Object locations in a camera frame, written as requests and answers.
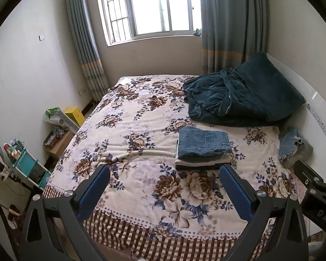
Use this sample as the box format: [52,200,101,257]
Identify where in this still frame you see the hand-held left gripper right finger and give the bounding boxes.
[219,164,309,261]

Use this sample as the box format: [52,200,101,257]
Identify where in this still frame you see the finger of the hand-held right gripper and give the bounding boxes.
[293,160,325,193]

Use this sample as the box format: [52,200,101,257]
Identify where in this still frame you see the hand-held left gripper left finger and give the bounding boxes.
[20,164,110,261]

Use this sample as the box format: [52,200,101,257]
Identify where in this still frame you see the blue denim pants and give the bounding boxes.
[177,126,232,161]

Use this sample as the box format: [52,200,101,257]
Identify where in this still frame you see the grey cloth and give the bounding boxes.
[284,138,314,169]

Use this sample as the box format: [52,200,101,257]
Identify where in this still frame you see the frayed denim shorts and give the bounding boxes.
[278,127,305,164]

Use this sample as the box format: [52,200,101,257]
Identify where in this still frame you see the black folded garment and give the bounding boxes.
[176,140,224,171]

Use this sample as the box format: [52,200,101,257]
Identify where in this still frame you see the white folded garment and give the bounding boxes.
[175,154,231,167]

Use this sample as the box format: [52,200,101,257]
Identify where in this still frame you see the wooden nightstand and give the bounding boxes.
[43,129,75,160]

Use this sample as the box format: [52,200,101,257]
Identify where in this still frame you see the white headboard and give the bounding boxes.
[266,53,326,175]

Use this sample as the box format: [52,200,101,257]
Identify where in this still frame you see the teal storage rack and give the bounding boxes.
[4,139,52,191]

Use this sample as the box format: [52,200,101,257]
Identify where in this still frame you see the clear plastic container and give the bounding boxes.
[50,113,81,136]

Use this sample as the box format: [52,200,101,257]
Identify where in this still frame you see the yellow box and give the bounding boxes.
[64,106,85,127]

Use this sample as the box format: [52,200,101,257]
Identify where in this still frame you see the small hand brush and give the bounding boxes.
[7,205,21,218]

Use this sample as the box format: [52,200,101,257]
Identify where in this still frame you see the floral bed blanket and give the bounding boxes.
[42,75,299,260]

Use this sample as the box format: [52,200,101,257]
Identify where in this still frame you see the green and white plastic bag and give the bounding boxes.
[43,107,63,126]

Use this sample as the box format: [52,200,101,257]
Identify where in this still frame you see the dark teal pillow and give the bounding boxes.
[237,52,306,123]

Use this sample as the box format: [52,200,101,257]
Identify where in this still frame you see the grey blue curtain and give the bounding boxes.
[200,0,268,75]
[65,0,110,103]

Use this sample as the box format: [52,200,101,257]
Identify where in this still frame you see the window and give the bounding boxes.
[95,0,203,46]

